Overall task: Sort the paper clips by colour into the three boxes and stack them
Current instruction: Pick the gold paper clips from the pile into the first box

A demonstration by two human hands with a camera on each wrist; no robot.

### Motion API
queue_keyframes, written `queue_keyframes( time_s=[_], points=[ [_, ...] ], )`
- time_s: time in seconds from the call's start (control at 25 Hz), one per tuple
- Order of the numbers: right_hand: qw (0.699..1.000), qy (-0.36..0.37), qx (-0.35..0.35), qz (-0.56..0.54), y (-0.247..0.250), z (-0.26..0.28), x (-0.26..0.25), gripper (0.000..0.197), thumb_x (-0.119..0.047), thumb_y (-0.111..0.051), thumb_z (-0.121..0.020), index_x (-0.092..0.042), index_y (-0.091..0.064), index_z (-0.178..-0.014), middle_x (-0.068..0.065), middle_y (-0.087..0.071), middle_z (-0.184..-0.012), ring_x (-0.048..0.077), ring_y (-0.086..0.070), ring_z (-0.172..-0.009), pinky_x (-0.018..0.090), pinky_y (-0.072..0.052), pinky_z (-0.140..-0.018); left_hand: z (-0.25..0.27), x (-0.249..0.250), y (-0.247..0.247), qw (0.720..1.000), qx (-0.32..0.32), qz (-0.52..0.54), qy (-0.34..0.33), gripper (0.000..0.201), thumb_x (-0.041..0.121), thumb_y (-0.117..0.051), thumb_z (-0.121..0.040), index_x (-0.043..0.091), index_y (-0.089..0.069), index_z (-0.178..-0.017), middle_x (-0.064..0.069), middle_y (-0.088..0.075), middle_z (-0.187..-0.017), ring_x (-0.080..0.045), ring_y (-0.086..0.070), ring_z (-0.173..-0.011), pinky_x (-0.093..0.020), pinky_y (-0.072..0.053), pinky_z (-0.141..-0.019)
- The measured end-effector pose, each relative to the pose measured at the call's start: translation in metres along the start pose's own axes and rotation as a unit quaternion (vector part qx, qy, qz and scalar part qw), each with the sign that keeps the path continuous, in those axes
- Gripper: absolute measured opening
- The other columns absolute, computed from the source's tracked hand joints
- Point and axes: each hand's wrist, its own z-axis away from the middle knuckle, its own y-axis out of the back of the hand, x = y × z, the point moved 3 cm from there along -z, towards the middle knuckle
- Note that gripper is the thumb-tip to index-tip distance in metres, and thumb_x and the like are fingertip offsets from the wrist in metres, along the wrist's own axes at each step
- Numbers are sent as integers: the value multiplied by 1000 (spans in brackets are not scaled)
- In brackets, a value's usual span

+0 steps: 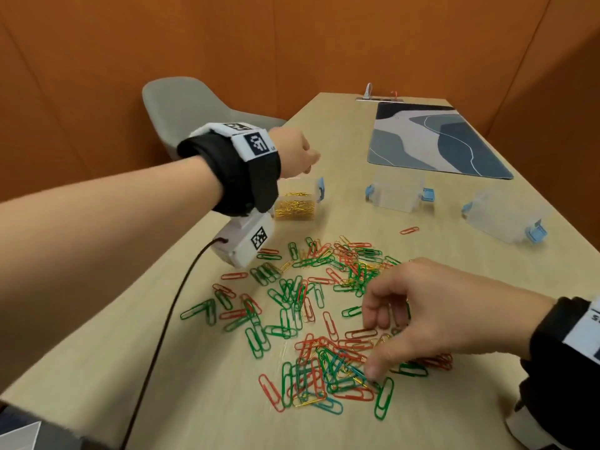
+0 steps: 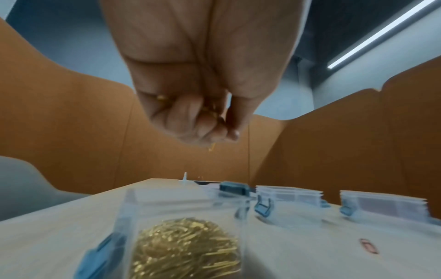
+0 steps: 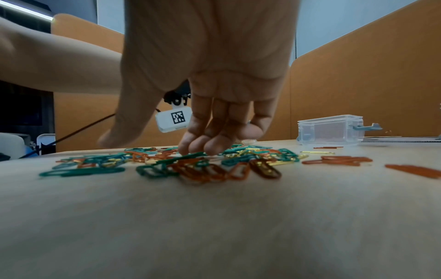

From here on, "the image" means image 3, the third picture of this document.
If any person's right hand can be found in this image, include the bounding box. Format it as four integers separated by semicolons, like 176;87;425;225
97;0;301;156

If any pile of colored paper clips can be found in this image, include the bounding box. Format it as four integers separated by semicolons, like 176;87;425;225
39;144;441;187

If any person's left forearm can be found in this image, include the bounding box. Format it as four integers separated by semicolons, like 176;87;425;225
0;16;124;96

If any blue patterned desk mat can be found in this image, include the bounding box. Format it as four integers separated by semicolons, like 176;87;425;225
360;136;441;143

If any black left wrist strap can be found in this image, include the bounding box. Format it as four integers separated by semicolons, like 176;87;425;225
163;80;192;106

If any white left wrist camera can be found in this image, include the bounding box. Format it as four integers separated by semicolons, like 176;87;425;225
154;94;193;134

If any black camera cable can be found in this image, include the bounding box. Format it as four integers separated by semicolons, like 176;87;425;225
19;108;163;159

